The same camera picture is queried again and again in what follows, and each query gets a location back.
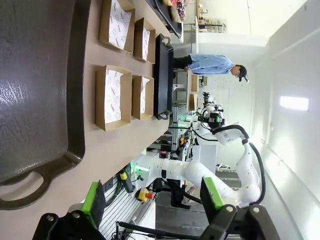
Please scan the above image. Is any cardboard box on shelf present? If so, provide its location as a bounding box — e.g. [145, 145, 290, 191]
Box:
[191, 74, 200, 93]
[189, 93, 199, 112]

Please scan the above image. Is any chocolate frosted donut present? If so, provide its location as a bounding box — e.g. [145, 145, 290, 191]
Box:
[170, 5, 185, 24]

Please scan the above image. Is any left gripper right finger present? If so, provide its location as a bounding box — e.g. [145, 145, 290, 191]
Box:
[199, 176, 278, 240]

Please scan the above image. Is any brown kraft paper box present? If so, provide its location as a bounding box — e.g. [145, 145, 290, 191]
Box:
[131, 74, 155, 121]
[133, 17, 156, 65]
[94, 64, 133, 132]
[98, 0, 136, 54]

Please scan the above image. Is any white rectangular light panel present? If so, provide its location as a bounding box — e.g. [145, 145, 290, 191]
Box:
[279, 96, 310, 113]

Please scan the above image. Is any yellow red emergency stop button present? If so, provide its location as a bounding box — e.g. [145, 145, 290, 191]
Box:
[138, 187, 155, 202]

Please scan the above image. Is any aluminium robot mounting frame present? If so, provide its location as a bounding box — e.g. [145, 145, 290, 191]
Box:
[99, 192, 157, 240]

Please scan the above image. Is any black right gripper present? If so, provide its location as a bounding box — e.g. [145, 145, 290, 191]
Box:
[198, 112, 226, 130]

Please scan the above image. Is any dark brown handled tray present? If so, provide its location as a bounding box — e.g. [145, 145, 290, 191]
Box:
[0, 0, 92, 211]

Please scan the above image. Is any black serving tray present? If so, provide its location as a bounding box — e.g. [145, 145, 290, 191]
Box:
[152, 0, 185, 39]

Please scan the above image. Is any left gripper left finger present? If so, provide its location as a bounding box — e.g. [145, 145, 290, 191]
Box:
[32, 179, 107, 240]

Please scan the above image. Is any white control box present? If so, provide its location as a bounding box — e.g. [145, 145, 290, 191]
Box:
[192, 144, 217, 171]

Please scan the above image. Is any white printed paper liner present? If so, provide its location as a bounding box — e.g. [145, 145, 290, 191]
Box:
[104, 67, 125, 125]
[108, 0, 133, 50]
[139, 76, 151, 115]
[141, 26, 151, 62]

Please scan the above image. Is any person in blue shirt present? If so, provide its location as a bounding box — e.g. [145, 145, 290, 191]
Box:
[173, 53, 249, 84]

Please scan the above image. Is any black handled tray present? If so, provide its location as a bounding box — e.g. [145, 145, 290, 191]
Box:
[152, 33, 175, 121]

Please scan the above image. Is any background storage shelf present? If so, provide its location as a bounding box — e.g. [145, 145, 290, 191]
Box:
[195, 0, 228, 34]

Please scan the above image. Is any black tripod rod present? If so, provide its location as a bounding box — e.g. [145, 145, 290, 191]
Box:
[115, 220, 210, 240]

